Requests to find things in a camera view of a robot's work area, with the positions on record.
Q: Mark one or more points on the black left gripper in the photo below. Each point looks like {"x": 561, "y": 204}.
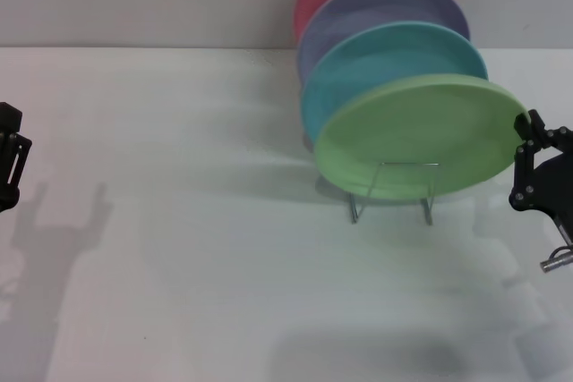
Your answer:
{"x": 5, "y": 204}

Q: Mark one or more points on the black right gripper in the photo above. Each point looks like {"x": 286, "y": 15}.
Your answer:
{"x": 555, "y": 189}

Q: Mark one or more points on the green plate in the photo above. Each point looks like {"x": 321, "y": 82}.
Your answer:
{"x": 416, "y": 136}

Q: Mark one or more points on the teal plate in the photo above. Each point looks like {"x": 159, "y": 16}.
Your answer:
{"x": 358, "y": 64}

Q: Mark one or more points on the purple plate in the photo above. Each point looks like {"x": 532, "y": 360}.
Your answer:
{"x": 358, "y": 11}

